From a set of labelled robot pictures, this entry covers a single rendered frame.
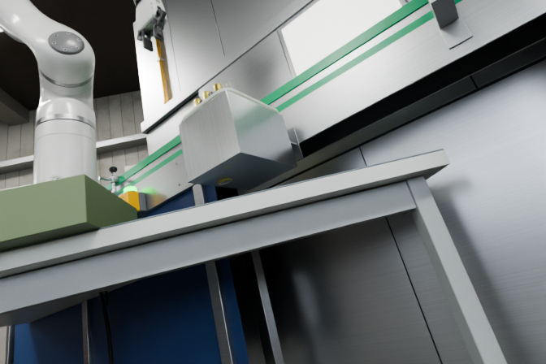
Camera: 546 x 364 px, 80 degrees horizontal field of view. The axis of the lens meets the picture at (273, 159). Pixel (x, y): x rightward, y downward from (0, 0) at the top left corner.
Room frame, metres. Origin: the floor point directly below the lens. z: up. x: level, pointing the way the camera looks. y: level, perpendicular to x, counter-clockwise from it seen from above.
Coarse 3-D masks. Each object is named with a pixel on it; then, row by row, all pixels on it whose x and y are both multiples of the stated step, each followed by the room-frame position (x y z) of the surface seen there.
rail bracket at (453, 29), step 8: (432, 0) 0.52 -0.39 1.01; (440, 0) 0.52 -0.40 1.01; (448, 0) 0.53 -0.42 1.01; (432, 8) 0.54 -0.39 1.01; (440, 8) 0.55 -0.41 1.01; (448, 8) 0.55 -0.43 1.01; (456, 8) 0.56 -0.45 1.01; (440, 16) 0.57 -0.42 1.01; (448, 16) 0.58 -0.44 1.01; (456, 16) 0.59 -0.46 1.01; (440, 24) 0.60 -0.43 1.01; (448, 24) 0.60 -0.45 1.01; (456, 24) 0.60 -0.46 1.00; (464, 24) 0.59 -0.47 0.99; (440, 32) 0.62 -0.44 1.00; (448, 32) 0.61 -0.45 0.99; (456, 32) 0.60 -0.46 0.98; (464, 32) 0.60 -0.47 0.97; (448, 40) 0.61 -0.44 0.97; (456, 40) 0.61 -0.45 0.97; (464, 40) 0.60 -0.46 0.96; (448, 48) 0.62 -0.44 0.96
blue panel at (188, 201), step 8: (192, 192) 0.98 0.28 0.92; (208, 192) 0.94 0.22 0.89; (176, 200) 1.02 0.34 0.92; (184, 200) 1.00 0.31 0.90; (192, 200) 0.98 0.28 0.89; (208, 200) 0.94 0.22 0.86; (216, 200) 0.93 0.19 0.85; (160, 208) 1.07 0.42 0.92; (168, 208) 1.05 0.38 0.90; (176, 208) 1.02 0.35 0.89; (144, 216) 1.12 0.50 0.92
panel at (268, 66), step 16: (400, 0) 0.79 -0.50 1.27; (272, 32) 1.03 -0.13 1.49; (256, 48) 1.07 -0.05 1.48; (272, 48) 1.04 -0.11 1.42; (240, 64) 1.12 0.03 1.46; (256, 64) 1.09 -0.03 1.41; (272, 64) 1.05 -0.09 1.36; (288, 64) 1.01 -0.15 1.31; (224, 80) 1.18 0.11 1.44; (240, 80) 1.13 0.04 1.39; (256, 80) 1.10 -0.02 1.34; (272, 80) 1.06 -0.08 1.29; (288, 80) 1.02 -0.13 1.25; (256, 96) 1.11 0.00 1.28
